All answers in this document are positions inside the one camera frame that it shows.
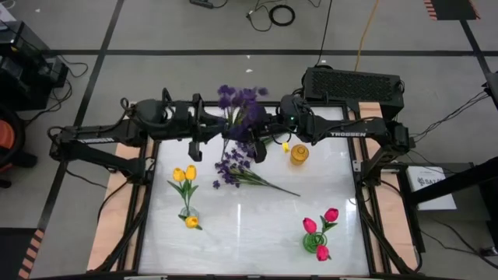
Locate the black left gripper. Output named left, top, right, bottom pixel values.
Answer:
left=170, top=93, right=226, bottom=163

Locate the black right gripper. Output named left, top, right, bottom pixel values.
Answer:
left=252, top=108, right=285, bottom=164

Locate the yellow artificial tulip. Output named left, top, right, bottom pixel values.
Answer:
left=177, top=213, right=205, bottom=231
left=183, top=164, right=200, bottom=215
left=167, top=167, right=191, bottom=215

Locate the pink artificial tulip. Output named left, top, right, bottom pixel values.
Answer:
left=315, top=244, right=333, bottom=263
left=318, top=208, right=341, bottom=235
left=302, top=217, right=319, bottom=239

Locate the amber glass vase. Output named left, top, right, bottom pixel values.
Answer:
left=289, top=143, right=310, bottom=167

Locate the clear glass vase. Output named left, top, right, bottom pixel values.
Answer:
left=179, top=205, right=201, bottom=225

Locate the black perforated computer case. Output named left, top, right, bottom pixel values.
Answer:
left=301, top=65, right=406, bottom=126

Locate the black power strip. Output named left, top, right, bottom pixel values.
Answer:
left=188, top=0, right=216, bottom=10

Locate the light wooden board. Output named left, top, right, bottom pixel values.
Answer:
left=86, top=100, right=159, bottom=272
left=356, top=100, right=420, bottom=273

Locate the black equipment cart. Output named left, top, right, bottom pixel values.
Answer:
left=0, top=19, right=71, bottom=113

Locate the orange and black bin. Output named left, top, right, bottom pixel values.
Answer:
left=0, top=103, right=40, bottom=191

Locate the black mat with striped edge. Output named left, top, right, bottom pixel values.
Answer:
left=422, top=0, right=481, bottom=22
left=0, top=227, right=47, bottom=280

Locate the black power adapter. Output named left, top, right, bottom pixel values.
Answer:
left=479, top=243, right=498, bottom=258

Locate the black aluminium table frame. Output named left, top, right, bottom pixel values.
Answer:
left=132, top=100, right=377, bottom=278

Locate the loose black cable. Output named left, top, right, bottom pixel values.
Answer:
left=244, top=0, right=274, bottom=33

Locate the black cable coil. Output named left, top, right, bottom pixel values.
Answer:
left=268, top=3, right=296, bottom=28

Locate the long black cable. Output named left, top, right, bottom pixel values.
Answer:
left=313, top=0, right=335, bottom=68

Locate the black diagonal frame brace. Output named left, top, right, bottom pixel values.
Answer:
left=356, top=182, right=416, bottom=275
left=95, top=205, right=153, bottom=273

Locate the yellow cable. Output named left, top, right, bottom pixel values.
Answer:
left=352, top=0, right=381, bottom=73

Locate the black cable bundle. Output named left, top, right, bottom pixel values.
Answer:
left=411, top=89, right=492, bottom=144

